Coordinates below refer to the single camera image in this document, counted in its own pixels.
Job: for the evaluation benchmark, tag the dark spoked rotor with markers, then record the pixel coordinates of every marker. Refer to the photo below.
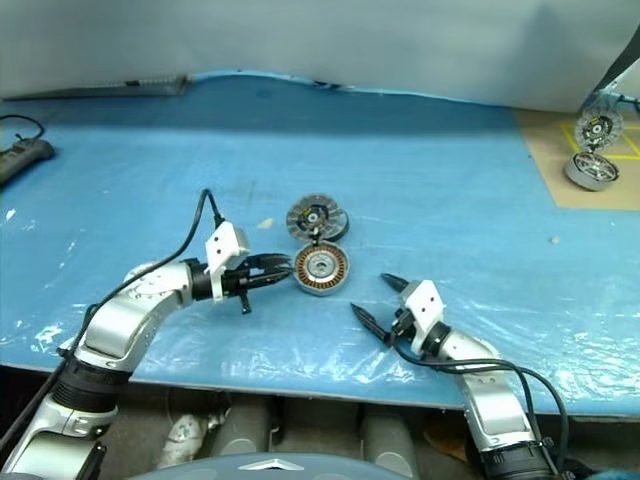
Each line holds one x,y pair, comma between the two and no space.
344,225

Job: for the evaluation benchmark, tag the grey rounded cylinder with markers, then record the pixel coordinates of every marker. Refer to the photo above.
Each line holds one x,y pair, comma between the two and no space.
242,430
390,440

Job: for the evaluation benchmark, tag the grey-blue rounded robot body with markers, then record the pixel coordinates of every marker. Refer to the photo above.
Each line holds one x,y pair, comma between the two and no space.
210,470

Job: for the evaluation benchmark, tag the long dark bar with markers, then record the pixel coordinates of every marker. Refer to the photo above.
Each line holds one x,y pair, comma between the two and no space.
125,87

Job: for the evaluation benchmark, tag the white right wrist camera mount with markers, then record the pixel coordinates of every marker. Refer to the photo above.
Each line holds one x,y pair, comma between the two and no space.
425,307

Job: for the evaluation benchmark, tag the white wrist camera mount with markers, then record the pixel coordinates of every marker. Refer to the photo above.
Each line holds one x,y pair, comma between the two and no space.
425,307
225,245

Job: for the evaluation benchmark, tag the white crumpled wrapping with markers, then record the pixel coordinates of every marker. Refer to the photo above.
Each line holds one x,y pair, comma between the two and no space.
187,435

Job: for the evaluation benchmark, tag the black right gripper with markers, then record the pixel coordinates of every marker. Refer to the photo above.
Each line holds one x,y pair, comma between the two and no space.
402,330

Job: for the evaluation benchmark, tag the white backdrop sheet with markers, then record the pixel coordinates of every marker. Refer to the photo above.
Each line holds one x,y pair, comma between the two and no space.
350,40

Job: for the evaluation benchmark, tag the black tripod leg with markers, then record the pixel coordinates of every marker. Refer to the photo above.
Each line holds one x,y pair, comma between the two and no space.
620,60

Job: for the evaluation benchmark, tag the small white scrap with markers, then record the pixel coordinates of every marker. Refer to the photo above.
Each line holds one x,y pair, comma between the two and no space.
554,239
266,225

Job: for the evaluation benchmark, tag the black handheld device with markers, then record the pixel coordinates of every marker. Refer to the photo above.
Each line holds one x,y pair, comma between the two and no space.
25,155

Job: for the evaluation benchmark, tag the silver motor housing with rotor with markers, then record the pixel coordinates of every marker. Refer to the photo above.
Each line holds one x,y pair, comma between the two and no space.
592,170

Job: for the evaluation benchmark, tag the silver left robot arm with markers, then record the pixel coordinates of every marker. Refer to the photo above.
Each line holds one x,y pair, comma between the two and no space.
115,320

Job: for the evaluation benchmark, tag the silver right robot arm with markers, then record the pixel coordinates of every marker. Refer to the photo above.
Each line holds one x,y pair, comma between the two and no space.
492,400

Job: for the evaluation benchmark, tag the silver motor lid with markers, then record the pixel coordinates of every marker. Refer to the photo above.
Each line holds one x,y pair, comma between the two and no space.
597,129
310,217

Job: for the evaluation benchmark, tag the brown cardboard sheet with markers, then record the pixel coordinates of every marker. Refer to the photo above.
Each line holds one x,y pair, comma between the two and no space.
545,165

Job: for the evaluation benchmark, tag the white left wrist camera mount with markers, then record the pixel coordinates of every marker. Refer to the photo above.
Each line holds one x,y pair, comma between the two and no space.
225,245

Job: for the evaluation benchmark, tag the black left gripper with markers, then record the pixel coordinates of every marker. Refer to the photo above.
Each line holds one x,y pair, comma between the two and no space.
235,282

